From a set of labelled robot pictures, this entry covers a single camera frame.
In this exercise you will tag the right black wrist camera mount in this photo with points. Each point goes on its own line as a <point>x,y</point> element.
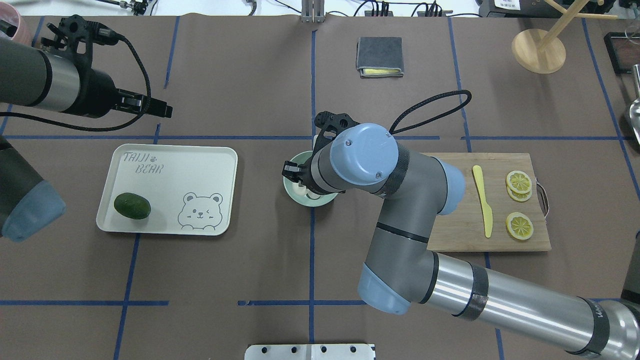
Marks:
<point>332,122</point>

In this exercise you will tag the bamboo cutting board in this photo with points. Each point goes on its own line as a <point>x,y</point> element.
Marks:
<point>463,229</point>

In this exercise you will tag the white ceramic spoon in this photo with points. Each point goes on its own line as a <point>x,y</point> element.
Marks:
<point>300,190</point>

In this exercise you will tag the upper lemon slice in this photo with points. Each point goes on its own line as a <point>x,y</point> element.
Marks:
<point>518,182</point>

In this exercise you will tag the middle lemon slice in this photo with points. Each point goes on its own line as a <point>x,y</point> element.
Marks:
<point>519,197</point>

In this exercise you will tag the lemon slice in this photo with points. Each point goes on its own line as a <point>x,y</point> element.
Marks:
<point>518,182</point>
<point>519,226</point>
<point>519,197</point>

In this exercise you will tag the metal scoop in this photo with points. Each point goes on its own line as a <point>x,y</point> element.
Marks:
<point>634,109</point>

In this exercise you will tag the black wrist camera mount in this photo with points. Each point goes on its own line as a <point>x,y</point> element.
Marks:
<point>74,38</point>
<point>332,122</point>

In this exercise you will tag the black framed tray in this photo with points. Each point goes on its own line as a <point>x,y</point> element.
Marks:
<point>623,50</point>

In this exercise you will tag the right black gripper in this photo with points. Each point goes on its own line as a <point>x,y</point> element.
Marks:
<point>295,173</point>

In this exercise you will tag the yellow plastic knife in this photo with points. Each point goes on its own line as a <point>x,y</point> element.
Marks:
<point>487,211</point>

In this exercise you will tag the lower lemon slice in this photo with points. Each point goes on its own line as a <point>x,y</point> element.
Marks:
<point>519,226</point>

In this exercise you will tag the wooden stand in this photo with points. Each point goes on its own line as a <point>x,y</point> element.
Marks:
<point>540,51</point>

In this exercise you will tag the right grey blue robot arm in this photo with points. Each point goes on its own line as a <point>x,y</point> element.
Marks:
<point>400,270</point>

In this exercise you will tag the cream bear tray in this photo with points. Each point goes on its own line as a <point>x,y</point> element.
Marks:
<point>190,189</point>

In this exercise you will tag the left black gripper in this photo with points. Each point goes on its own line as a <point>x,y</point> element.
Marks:
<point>98,93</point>

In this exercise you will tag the green avocado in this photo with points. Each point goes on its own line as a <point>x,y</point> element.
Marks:
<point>132,206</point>

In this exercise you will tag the grey metal bracket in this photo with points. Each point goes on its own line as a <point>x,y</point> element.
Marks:
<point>313,11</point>

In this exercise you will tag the grey folded cloth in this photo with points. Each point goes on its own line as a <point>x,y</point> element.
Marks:
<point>380,57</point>

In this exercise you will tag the white metal mounting plate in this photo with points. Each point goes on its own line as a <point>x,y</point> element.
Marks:
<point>326,351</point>

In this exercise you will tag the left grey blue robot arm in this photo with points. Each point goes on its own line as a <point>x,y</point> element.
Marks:
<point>65,84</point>

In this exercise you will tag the mint green bowl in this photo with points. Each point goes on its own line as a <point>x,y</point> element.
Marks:
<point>311,200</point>

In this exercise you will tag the pink bowl with ice cubes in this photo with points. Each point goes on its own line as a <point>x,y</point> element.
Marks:
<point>13,27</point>

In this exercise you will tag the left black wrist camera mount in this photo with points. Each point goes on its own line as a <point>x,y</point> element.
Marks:
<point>74,38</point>

